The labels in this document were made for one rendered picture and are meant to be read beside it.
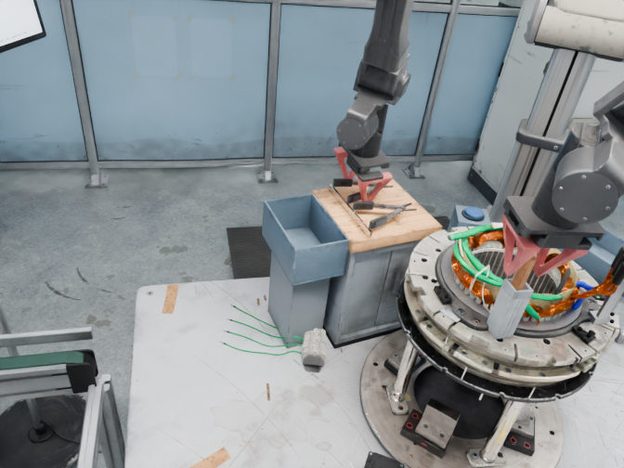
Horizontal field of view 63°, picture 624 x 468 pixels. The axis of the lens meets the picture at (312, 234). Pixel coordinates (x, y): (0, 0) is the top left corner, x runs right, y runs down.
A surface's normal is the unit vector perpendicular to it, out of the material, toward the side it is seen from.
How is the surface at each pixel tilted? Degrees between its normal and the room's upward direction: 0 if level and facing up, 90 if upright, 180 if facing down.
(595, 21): 93
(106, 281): 0
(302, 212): 90
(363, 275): 90
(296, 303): 90
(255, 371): 0
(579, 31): 107
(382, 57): 113
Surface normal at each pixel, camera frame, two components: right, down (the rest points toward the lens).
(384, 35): -0.46, 0.76
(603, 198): -0.44, 0.53
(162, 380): 0.10, -0.81
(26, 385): 0.22, 0.58
